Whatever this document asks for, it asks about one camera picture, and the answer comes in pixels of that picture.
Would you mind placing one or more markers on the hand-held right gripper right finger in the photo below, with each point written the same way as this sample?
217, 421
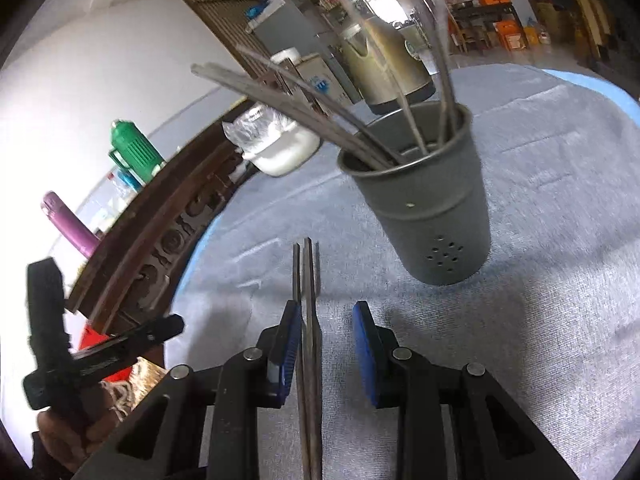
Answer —
367, 350

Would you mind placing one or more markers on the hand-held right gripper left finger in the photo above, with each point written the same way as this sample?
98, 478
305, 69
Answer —
290, 345

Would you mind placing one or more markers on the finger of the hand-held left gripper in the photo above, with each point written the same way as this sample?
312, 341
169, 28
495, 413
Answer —
150, 332
47, 305

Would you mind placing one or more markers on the pair of chopsticks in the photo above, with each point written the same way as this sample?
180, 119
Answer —
298, 280

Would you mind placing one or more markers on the grey metal chopstick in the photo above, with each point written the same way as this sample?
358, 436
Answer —
440, 85
311, 280

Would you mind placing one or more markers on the grey metal utensil holder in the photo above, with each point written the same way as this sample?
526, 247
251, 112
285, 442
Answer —
425, 220

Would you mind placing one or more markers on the bundle of metal chopsticks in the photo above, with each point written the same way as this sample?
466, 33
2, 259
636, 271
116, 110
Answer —
280, 99

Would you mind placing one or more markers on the person's left hand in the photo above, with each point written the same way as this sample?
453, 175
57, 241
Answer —
65, 442

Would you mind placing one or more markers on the red plastic item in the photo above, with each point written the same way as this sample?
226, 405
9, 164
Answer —
92, 338

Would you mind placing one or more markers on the pink water bottle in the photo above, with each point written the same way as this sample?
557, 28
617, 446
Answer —
75, 230

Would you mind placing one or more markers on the blue-capped bottle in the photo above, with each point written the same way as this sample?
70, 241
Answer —
129, 181

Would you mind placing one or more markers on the green thermos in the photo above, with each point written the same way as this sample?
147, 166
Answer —
135, 152

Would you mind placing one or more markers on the grey-blue tablecloth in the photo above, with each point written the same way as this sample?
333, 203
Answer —
525, 260

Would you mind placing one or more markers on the white ceramic bowl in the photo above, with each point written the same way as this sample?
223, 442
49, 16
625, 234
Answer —
287, 152

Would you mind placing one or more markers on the clear plastic bag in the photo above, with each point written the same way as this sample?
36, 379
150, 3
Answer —
252, 127

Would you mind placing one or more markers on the box with blue label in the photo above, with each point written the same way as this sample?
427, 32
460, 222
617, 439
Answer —
322, 82

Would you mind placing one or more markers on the golden electric kettle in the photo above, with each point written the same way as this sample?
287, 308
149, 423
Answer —
385, 70

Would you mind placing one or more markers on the white lidded jar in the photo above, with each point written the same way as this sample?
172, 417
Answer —
286, 56

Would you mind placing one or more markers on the grey cabinet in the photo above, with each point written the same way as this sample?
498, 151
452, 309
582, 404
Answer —
295, 25

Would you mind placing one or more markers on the wooden lattice door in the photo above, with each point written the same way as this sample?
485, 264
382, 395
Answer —
220, 15

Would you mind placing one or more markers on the orange boxes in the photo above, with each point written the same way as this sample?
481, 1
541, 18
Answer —
510, 30

